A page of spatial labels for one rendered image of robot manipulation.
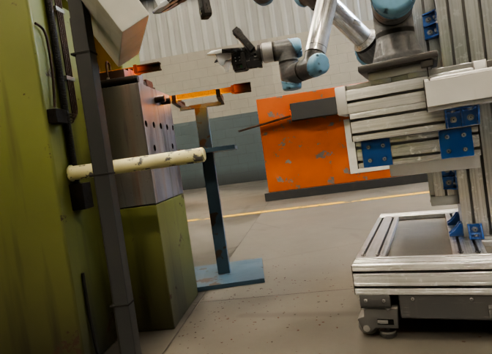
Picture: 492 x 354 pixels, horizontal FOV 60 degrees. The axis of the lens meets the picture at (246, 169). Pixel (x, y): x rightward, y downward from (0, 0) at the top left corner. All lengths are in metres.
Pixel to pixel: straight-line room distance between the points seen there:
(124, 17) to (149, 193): 0.73
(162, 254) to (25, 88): 0.72
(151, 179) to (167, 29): 8.61
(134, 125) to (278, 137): 3.73
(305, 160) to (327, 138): 0.37
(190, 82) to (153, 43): 1.22
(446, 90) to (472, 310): 0.60
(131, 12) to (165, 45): 8.95
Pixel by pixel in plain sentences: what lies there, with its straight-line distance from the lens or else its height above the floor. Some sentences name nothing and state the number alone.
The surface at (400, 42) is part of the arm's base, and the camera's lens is 1.41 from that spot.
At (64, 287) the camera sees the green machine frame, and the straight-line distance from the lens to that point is 1.47.
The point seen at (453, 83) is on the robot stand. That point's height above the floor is 0.71.
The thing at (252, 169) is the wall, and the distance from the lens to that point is 9.34.
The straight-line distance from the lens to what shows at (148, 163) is 1.35.
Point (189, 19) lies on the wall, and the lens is 10.00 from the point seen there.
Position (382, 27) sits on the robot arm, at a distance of 1.44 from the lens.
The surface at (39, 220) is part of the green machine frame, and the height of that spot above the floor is 0.49.
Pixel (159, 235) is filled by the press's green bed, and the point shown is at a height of 0.35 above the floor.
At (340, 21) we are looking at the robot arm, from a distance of 1.91.
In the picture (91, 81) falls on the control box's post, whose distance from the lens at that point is 1.19.
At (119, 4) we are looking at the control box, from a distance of 1.09.
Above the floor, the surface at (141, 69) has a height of 1.00.
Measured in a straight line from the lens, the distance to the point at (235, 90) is 2.06.
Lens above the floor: 0.60
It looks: 2 degrees down
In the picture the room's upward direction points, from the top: 8 degrees counter-clockwise
